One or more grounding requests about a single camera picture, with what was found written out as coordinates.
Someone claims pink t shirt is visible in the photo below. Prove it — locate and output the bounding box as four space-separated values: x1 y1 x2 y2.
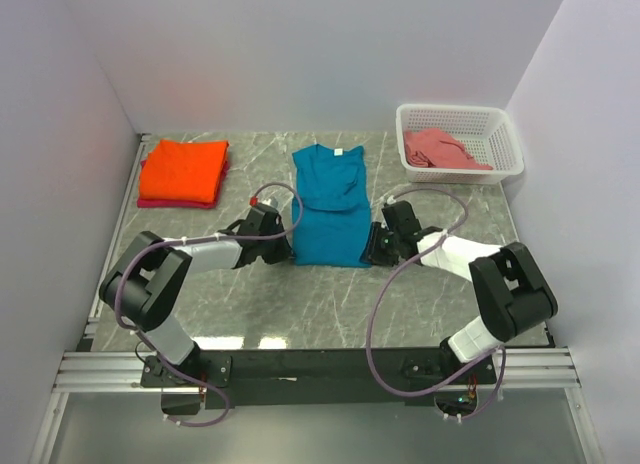
403 128 493 171

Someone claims white plastic basket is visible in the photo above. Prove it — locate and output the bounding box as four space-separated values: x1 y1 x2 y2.
395 104 524 185

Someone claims folded orange t shirt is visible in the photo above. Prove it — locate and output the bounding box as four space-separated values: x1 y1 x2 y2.
138 139 229 205

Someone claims folded magenta t shirt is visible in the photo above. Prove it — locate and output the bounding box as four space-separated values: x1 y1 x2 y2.
136 161 230 210

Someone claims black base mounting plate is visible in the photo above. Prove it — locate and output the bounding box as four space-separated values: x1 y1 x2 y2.
140 346 497 416

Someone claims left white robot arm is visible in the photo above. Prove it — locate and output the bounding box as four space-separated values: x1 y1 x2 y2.
99 200 293 386

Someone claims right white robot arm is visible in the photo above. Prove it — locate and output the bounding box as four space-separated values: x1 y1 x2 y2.
361 201 558 383

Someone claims aluminium frame rail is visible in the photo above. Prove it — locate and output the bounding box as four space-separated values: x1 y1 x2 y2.
52 348 580 393

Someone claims blue t shirt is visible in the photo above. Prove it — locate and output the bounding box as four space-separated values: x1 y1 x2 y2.
292 144 371 268

